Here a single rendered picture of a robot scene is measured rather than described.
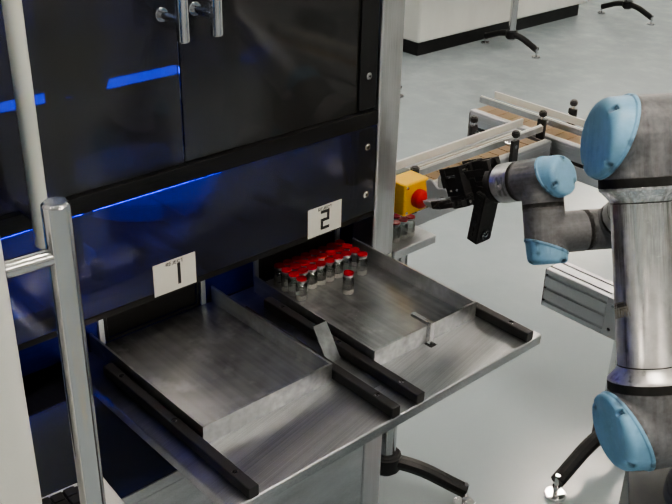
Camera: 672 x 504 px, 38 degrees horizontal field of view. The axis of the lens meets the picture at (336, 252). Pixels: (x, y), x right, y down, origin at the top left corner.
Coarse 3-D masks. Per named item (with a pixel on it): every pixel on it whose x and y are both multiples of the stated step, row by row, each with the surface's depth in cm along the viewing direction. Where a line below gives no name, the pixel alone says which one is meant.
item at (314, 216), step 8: (320, 208) 183; (336, 208) 186; (312, 216) 182; (320, 216) 184; (336, 216) 187; (312, 224) 183; (320, 224) 184; (336, 224) 188; (312, 232) 184; (320, 232) 185
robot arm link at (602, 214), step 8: (600, 208) 175; (608, 208) 169; (592, 216) 173; (600, 216) 172; (608, 216) 169; (592, 224) 172; (600, 224) 172; (608, 224) 170; (592, 232) 172; (600, 232) 172; (608, 232) 171; (592, 240) 173; (600, 240) 173; (608, 240) 173; (592, 248) 174; (600, 248) 175; (608, 248) 176
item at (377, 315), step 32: (384, 256) 195; (256, 288) 187; (320, 288) 189; (384, 288) 189; (416, 288) 190; (448, 288) 183; (320, 320) 173; (352, 320) 179; (384, 320) 179; (416, 320) 179; (448, 320) 175; (384, 352) 166
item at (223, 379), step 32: (192, 320) 177; (224, 320) 178; (256, 320) 173; (96, 352) 167; (128, 352) 168; (160, 352) 168; (192, 352) 168; (224, 352) 168; (256, 352) 169; (288, 352) 169; (160, 384) 160; (192, 384) 160; (224, 384) 160; (256, 384) 160; (288, 384) 155; (320, 384) 160; (192, 416) 147; (224, 416) 147; (256, 416) 152
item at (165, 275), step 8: (184, 256) 164; (192, 256) 166; (160, 264) 161; (168, 264) 163; (176, 264) 164; (184, 264) 165; (192, 264) 166; (160, 272) 162; (168, 272) 163; (176, 272) 164; (184, 272) 166; (192, 272) 167; (160, 280) 163; (168, 280) 164; (176, 280) 165; (184, 280) 166; (192, 280) 168; (160, 288) 163; (168, 288) 164; (176, 288) 166
